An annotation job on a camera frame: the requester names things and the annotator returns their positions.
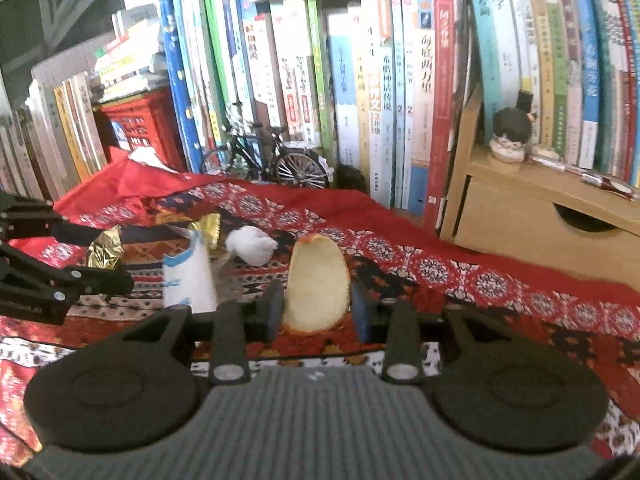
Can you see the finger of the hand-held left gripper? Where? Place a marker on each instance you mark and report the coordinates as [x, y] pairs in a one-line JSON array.
[[90, 282], [30, 215]]

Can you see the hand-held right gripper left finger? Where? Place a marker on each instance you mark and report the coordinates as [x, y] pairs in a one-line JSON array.
[[274, 310]]

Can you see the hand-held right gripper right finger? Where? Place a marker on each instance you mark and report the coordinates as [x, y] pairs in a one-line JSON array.
[[361, 315]]

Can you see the gold foil wrapper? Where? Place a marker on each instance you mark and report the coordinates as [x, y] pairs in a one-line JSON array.
[[105, 250], [207, 227]]

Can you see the bread piece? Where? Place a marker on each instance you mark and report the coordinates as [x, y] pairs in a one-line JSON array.
[[315, 285]]

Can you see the white blue snack packet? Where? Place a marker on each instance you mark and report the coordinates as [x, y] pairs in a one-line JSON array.
[[187, 275]]

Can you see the row of pale-spine books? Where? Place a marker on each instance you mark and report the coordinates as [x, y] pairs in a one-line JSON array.
[[55, 130]]

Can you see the stack of flat books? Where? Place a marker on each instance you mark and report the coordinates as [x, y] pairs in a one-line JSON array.
[[130, 60]]

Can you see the row of blue green books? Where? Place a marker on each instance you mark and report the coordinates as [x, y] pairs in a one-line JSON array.
[[350, 85]]

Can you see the row of colourful slim books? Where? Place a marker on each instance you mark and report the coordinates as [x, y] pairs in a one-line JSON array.
[[565, 60]]

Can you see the white crumpled tissue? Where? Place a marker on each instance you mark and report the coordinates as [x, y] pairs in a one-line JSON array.
[[250, 245]]

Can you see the patterned red tablecloth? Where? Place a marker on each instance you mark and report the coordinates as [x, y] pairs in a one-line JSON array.
[[450, 280]]

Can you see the plain red cloth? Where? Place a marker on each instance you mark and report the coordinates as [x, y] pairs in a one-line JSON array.
[[140, 180]]

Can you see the blue picture card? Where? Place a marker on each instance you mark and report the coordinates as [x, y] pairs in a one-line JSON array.
[[122, 134]]

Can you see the black model bicycle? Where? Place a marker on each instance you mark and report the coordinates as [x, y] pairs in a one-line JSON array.
[[300, 170]]

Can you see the red plastic crate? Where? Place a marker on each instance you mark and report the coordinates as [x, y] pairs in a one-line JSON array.
[[145, 125]]

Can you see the wooden drawer box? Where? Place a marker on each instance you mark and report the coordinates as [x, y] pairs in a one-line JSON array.
[[515, 220]]

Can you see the dark-haired small figurine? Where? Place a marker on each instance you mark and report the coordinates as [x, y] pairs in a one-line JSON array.
[[510, 135]]

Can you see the red white pen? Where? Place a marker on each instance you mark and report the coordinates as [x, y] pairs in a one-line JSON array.
[[580, 172]]

